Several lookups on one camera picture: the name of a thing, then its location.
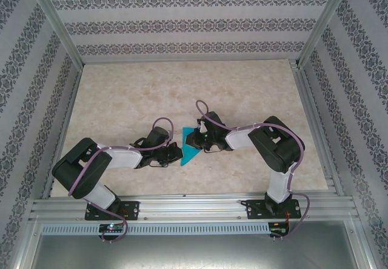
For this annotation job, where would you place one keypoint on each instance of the teal cloth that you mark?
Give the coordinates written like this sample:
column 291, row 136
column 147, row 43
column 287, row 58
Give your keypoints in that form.
column 188, row 157

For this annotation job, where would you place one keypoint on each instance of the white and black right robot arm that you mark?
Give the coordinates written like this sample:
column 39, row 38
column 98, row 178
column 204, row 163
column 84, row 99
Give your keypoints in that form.
column 279, row 148

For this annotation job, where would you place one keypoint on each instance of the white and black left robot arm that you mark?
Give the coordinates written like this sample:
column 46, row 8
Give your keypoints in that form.
column 78, row 169

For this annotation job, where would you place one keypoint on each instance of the grey metal sheet panel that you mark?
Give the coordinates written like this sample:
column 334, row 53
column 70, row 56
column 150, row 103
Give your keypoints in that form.
column 197, row 254

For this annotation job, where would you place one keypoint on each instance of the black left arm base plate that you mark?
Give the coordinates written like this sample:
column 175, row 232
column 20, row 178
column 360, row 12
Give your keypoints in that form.
column 130, row 208

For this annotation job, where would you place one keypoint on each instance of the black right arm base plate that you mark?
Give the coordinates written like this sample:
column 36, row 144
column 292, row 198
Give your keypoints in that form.
column 254, row 208

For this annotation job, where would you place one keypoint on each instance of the aluminium side rail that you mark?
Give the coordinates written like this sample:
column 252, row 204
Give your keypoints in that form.
column 318, row 114
column 65, row 114

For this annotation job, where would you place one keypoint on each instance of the aluminium frame post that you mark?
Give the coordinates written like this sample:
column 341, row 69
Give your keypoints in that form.
column 325, row 23
column 57, row 23

